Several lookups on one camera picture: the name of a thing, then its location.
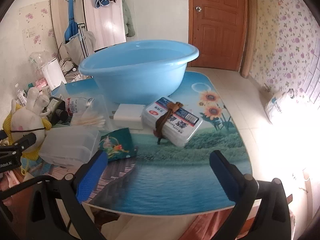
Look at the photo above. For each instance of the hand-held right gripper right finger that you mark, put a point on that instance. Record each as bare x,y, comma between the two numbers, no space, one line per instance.
221,177

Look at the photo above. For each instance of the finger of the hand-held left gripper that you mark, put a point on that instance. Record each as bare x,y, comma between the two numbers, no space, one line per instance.
3,135
25,141

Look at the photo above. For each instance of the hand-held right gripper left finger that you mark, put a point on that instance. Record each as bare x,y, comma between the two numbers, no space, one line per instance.
91,177

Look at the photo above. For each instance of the white plush rabbit toy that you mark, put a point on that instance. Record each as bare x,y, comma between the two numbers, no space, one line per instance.
22,122

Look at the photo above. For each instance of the translucent plastic box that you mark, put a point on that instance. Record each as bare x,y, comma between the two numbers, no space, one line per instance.
67,145

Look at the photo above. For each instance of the green snack packet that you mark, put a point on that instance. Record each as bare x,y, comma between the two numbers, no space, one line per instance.
117,142

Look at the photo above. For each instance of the bag of cotton swabs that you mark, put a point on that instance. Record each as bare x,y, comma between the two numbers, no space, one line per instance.
87,121

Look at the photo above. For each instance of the clear labelled plastic bottle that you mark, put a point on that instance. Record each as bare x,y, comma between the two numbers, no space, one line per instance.
75,106

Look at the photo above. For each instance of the white labelled plastic box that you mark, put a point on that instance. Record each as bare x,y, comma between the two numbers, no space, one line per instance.
180,131

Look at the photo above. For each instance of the white power adapter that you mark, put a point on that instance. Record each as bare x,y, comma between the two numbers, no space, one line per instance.
127,115

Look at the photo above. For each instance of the blue plastic basin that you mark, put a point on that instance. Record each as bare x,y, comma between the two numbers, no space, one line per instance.
140,80

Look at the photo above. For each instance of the scenic printed desktop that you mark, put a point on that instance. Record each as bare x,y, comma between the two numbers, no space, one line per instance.
175,180

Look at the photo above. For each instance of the small bottle black label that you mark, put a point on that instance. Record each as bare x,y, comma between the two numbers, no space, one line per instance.
22,96

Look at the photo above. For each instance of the pink jar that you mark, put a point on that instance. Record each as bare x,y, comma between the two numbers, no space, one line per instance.
41,83

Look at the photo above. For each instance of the white electric kettle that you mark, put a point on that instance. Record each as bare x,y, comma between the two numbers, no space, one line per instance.
53,75

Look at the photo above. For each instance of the brown elastic band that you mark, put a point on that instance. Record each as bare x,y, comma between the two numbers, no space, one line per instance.
163,122

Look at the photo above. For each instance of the crumpled clear plastic bag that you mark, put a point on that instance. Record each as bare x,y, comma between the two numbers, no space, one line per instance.
40,58

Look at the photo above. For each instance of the beige crumpled cloth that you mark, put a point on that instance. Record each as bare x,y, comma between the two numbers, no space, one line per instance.
66,66

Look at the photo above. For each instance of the white printed sack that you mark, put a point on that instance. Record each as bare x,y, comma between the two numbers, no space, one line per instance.
277,105

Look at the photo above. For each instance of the grey tote bag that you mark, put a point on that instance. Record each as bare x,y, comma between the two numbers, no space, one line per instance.
75,50

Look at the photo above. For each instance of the metal crutch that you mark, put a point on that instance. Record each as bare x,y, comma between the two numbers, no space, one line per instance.
82,42

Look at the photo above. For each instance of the blue folded umbrella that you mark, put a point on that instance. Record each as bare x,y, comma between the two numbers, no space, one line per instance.
71,25

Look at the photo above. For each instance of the leaning mattress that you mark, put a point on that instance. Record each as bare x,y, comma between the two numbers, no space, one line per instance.
250,42

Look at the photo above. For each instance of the light wooden wardrobe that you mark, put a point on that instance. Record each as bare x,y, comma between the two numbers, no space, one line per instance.
107,25

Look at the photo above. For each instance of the brown wooden door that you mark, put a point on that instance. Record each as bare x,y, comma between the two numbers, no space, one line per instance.
217,30

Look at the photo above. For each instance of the green jacket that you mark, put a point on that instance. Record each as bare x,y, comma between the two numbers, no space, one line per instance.
128,22

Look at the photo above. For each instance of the white wall switch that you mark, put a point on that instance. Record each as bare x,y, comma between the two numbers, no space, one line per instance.
32,32

